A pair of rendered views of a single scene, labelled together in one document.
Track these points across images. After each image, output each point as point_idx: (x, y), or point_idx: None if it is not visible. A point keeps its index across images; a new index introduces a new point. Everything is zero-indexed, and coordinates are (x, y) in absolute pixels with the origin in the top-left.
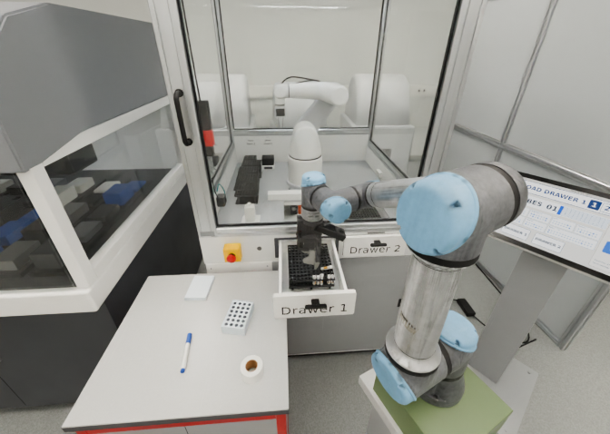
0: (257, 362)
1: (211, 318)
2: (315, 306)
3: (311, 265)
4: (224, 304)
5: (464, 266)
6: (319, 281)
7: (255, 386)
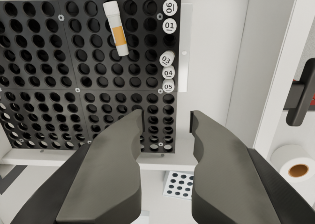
0: (297, 164)
1: (182, 203)
2: (311, 99)
3: (99, 82)
4: (159, 192)
5: None
6: (178, 62)
7: (309, 153)
